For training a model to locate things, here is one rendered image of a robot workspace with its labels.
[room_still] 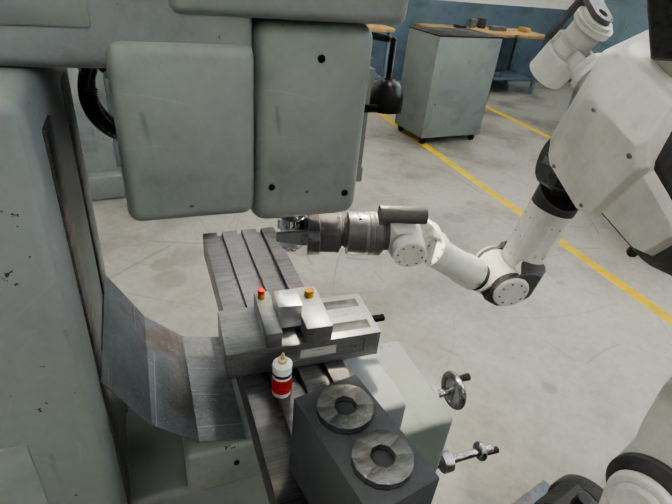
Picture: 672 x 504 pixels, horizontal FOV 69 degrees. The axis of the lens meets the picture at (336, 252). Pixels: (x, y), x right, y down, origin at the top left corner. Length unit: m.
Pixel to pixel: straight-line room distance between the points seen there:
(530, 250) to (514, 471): 1.35
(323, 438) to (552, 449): 1.74
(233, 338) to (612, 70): 0.83
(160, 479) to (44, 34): 0.88
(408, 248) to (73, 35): 0.63
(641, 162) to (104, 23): 0.69
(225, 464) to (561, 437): 1.69
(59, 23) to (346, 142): 0.42
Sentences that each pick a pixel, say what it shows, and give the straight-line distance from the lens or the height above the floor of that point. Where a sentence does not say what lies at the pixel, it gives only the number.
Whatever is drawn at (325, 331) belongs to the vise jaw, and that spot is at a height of 1.01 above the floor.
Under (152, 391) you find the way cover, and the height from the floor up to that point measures 0.94.
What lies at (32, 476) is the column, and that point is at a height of 0.98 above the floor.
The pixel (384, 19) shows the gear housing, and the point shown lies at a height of 1.64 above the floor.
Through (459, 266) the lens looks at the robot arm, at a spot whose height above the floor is 1.18.
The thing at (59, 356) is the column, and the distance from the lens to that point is 0.79.
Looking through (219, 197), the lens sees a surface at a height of 1.38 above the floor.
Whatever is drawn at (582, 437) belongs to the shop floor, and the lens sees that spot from 2.54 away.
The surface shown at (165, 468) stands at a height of 0.72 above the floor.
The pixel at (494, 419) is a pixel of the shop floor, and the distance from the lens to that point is 2.42.
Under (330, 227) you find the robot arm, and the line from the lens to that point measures 0.95.
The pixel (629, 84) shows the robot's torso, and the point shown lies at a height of 1.61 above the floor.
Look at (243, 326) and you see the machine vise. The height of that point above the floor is 0.99.
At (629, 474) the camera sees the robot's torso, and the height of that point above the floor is 1.05.
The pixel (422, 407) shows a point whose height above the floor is 0.72.
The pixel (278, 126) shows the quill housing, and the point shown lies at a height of 1.48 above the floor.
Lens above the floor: 1.72
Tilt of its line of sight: 32 degrees down
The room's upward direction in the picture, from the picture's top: 6 degrees clockwise
